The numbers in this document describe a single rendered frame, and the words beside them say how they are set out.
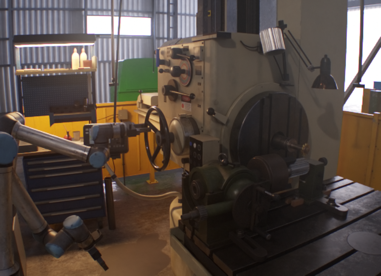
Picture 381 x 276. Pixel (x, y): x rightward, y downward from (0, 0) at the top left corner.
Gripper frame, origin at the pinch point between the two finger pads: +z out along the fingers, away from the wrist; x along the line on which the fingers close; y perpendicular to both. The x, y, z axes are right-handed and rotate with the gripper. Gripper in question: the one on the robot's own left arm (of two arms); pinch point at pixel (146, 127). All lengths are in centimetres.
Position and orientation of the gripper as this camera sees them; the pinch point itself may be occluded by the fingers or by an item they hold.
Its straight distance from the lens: 192.3
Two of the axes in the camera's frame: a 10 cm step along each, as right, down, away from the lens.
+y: 1.0, -9.1, -3.9
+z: 8.9, -1.0, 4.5
